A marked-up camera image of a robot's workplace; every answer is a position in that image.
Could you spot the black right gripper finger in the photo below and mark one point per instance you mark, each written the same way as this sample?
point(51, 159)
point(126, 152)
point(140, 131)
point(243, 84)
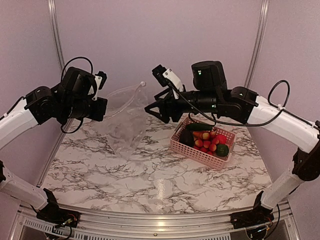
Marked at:
point(158, 110)
point(166, 94)

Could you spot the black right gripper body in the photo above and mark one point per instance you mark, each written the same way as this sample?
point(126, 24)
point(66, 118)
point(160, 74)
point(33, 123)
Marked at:
point(168, 103)

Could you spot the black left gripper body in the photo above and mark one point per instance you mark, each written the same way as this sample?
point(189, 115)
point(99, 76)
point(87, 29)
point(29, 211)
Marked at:
point(97, 114)

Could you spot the clear zip top bag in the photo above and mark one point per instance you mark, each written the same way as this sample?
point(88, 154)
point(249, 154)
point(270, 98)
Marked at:
point(125, 122)

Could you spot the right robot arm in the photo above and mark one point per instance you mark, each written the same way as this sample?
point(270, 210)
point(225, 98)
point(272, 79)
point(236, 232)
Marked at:
point(212, 99)

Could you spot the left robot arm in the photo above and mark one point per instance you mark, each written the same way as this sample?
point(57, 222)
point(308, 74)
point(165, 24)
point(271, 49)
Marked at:
point(75, 97)

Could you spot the dark purple eggplant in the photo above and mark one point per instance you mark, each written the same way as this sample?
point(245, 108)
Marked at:
point(187, 138)

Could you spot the green cucumber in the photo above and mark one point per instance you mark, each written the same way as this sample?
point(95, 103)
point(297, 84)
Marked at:
point(196, 126)

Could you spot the orange carrot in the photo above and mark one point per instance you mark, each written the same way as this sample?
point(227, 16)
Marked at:
point(198, 134)

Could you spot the bunch of red lychees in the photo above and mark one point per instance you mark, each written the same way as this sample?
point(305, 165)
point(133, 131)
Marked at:
point(208, 142)

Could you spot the red strawberry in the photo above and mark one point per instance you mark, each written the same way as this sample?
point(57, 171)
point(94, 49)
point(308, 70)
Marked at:
point(221, 139)

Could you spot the green avocado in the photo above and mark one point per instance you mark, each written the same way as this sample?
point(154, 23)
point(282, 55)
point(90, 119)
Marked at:
point(222, 150)

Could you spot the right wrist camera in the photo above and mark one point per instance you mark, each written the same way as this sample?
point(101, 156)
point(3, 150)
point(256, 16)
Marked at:
point(165, 76)

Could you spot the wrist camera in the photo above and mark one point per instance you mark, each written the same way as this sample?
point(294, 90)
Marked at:
point(99, 79)
point(165, 76)

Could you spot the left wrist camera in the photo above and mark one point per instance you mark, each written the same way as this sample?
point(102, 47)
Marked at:
point(99, 79)

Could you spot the aluminium front table rail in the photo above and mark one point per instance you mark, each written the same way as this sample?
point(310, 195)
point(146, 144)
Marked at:
point(107, 225)

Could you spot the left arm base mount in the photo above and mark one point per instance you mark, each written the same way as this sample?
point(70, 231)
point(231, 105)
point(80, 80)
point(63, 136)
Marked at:
point(61, 216)

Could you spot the left aluminium corner post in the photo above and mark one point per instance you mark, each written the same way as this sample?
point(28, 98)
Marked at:
point(56, 33)

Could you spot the aluminium corner post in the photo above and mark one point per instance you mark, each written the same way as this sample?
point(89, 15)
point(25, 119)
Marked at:
point(56, 33)
point(261, 29)

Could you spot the right aluminium corner post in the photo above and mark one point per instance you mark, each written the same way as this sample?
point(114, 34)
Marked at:
point(261, 29)

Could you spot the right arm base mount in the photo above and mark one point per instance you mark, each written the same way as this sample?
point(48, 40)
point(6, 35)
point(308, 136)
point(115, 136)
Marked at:
point(248, 218)

